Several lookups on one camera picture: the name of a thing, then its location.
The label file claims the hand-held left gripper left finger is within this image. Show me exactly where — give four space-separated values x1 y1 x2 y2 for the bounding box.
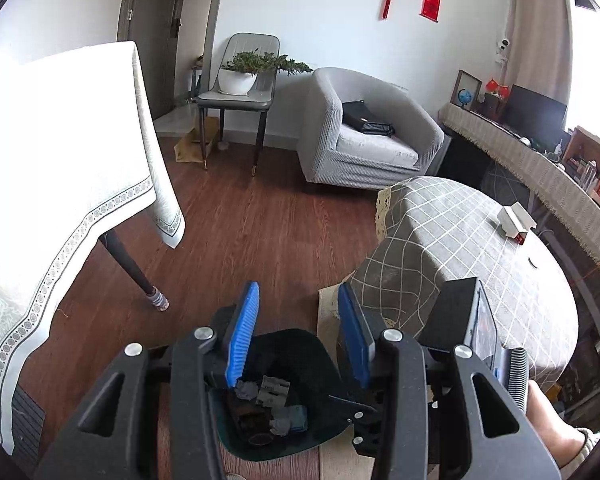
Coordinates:
34 280 261 480

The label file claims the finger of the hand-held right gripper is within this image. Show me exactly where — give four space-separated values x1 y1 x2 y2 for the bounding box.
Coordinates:
327 394 382 458

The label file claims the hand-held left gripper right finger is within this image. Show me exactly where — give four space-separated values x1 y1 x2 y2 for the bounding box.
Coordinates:
337 281 563 480

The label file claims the black waste bin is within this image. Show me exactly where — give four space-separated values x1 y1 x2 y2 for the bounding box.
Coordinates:
207 329 361 463

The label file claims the person's right forearm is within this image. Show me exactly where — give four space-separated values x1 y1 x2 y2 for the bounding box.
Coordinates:
525 379 600 471

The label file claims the grey checked tablecloth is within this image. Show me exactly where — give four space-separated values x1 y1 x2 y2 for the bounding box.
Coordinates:
352 176 581 391

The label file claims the white cardboard box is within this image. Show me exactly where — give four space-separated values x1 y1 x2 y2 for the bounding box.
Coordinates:
496 201 537 237

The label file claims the cream lace table underlay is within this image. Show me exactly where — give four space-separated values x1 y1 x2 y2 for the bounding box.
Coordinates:
375 182 416 243

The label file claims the beige fringed desk cloth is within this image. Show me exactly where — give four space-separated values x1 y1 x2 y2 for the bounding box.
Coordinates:
437 102 600 303

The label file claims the grey armchair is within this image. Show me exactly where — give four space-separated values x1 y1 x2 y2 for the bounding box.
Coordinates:
297 66 446 191

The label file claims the brown cardboard box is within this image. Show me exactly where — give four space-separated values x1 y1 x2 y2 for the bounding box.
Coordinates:
174 116 221 164

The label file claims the wooden bookshelf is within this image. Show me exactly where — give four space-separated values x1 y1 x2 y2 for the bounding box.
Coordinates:
562 125 600 211

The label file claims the brown wooden box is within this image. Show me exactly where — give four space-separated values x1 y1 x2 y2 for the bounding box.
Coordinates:
482 92 506 118

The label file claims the black handbag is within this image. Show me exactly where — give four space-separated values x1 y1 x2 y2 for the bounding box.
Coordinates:
341 100 396 137

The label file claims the black monitor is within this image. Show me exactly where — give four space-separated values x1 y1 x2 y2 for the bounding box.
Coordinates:
502 84 568 147

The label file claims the potted green plant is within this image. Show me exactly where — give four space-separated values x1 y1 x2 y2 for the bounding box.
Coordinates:
217 49 314 96

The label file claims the white patterned tablecloth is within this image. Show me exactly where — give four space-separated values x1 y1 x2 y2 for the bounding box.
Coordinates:
0 40 187 456

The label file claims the grey dining chair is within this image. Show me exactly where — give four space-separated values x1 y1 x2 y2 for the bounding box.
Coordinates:
196 32 281 177

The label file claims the beige curtain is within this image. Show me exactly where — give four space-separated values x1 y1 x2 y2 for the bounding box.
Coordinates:
505 0 573 111

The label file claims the grey door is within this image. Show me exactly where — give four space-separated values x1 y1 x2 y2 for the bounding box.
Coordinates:
117 0 221 121

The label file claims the dark wooden picture frame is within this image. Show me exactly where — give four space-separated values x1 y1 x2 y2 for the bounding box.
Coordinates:
451 69 483 111

